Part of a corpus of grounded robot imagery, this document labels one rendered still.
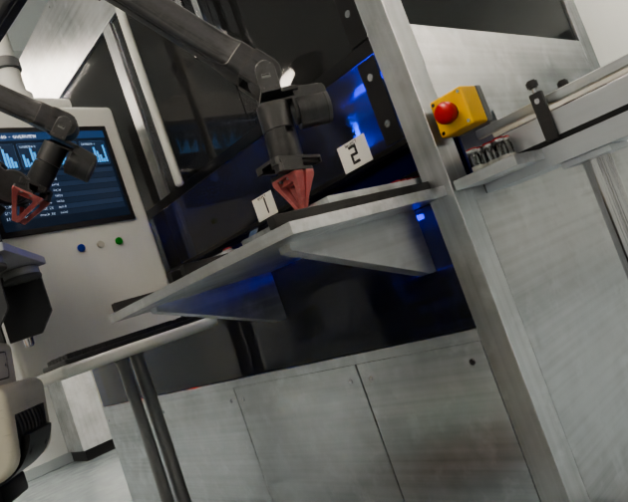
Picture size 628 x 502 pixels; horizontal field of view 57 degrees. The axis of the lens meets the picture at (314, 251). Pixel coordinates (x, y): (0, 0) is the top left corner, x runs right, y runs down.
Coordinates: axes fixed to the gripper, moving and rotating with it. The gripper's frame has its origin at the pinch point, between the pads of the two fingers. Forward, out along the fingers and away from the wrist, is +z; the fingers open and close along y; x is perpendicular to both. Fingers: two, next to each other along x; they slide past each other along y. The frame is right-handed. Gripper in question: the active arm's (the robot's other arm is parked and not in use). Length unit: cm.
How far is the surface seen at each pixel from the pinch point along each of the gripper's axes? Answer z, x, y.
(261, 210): -12, 43, 25
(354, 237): 6.4, -2.2, 8.0
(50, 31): -111, 127, 17
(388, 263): 12.3, -2.2, 14.6
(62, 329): 3, 88, -16
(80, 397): 32, 499, 111
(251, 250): 5.2, -0.6, -13.0
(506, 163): 1.9, -23.6, 27.3
